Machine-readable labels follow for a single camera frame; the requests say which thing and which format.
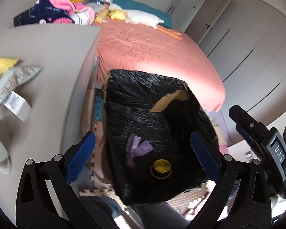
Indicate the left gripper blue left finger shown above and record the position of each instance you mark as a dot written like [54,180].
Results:
[77,156]

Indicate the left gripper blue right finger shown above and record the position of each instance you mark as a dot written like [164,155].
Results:
[204,155]

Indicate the gold foil bowl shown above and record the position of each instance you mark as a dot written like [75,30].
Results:
[161,169]

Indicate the purple bag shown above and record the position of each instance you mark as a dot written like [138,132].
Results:
[135,147]

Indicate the grey printed wrapper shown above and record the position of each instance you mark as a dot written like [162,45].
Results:
[15,77]

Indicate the black trash bag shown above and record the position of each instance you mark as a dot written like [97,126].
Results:
[169,132]

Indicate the foam puzzle floor mat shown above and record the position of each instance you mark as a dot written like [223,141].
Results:
[99,185]

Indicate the cardboard bin box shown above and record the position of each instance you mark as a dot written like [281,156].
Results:
[136,89]

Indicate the pink bed sheet mattress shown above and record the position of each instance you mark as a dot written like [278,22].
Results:
[141,48]

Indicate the yellow snack packet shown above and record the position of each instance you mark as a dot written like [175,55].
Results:
[7,63]

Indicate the yellow long plush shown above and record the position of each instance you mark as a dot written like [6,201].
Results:
[101,16]

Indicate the yellow duck plush toy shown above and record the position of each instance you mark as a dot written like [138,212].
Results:
[118,15]

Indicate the navy pink clothes pile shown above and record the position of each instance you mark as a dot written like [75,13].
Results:
[61,12]

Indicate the white goose plush toy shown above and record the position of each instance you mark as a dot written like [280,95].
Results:
[147,19]

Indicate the teal pillow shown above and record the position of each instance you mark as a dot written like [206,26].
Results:
[133,5]

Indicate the black wall socket panel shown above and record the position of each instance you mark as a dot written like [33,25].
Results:
[21,19]

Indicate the white door with handle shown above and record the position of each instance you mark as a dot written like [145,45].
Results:
[196,17]

